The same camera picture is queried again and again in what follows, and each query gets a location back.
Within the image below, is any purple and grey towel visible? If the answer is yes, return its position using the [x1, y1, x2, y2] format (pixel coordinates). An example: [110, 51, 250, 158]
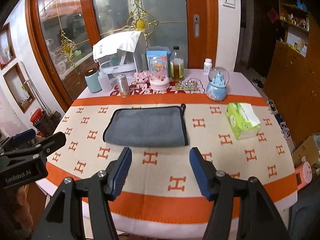
[103, 104, 189, 148]

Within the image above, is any red bucket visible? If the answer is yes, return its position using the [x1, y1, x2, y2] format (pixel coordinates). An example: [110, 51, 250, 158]
[30, 108, 44, 124]

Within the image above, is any pink appliance on floor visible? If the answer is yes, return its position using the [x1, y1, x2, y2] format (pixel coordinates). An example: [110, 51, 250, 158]
[295, 161, 312, 191]

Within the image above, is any teal cylindrical speaker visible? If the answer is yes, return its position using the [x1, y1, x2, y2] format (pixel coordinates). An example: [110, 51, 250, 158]
[85, 68, 102, 93]

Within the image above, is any orange H-pattern table blanket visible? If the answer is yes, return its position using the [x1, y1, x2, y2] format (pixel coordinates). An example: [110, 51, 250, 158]
[44, 94, 299, 225]

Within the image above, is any white plastic squeeze bottle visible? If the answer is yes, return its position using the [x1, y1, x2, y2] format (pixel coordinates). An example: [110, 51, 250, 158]
[98, 71, 112, 93]

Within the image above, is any cardboard box on floor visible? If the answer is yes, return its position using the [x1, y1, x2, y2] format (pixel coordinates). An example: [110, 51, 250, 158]
[292, 133, 319, 167]

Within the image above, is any green tissue pack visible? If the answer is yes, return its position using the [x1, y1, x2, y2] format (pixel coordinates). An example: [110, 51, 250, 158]
[226, 102, 261, 140]

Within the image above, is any silver orange can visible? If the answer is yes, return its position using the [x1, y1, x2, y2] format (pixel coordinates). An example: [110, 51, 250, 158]
[116, 74, 130, 98]

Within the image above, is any white countertop appliance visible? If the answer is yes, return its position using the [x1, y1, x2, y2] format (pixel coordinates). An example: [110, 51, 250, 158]
[95, 37, 146, 77]

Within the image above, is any pink block pig figure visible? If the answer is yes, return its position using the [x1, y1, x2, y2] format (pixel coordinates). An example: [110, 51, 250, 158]
[133, 71, 149, 85]

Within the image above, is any orange-framed glass sliding door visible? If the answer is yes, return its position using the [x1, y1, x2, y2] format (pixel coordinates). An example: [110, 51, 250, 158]
[25, 0, 218, 110]

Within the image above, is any pink dome music box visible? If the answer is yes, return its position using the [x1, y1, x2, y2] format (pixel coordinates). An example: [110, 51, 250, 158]
[148, 55, 170, 92]

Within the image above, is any blue castle snow globe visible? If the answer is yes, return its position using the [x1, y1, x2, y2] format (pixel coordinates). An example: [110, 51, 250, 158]
[206, 67, 229, 102]

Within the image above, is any white cloth on appliance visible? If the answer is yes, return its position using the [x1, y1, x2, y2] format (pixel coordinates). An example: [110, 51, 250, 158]
[93, 31, 144, 61]

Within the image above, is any brown wooden cabinet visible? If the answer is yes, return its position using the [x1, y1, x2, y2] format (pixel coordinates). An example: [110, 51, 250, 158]
[264, 41, 319, 145]

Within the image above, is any blister pill pack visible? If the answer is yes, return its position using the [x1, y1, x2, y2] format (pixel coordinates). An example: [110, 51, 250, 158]
[175, 82, 198, 91]

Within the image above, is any blue snack box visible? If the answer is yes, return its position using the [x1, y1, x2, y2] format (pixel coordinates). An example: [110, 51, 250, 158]
[146, 46, 171, 79]

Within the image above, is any white pill bottle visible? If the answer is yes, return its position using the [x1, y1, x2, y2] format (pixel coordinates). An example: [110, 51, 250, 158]
[203, 58, 213, 75]

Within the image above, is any amber liquid glass bottle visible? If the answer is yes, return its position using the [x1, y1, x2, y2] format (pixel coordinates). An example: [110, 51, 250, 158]
[170, 46, 184, 81]

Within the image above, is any white wall switch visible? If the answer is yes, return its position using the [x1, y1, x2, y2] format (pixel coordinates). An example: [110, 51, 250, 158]
[222, 0, 235, 9]

